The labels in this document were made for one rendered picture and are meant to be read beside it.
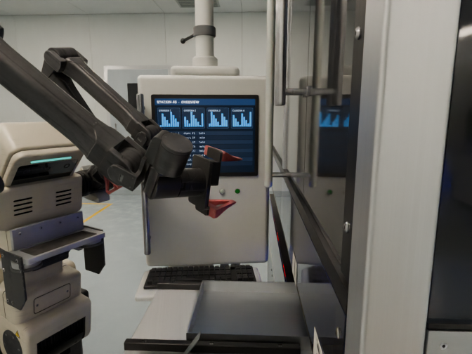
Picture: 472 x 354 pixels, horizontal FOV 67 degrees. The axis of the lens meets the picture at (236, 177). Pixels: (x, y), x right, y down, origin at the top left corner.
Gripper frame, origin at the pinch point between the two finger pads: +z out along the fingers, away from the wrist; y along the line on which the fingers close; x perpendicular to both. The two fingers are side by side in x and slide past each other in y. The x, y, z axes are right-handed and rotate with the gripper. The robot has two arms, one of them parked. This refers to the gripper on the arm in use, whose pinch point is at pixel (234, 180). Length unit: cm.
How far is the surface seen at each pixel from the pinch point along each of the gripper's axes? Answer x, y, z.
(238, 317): -2.7, 38.5, 9.9
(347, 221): 35.7, -4.9, -10.4
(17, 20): -650, -90, 29
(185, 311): -13.8, 40.9, 0.2
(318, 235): 23.9, 3.2, 0.7
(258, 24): -403, -132, 325
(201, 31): -63, -40, 25
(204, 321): -6.4, 39.6, 1.8
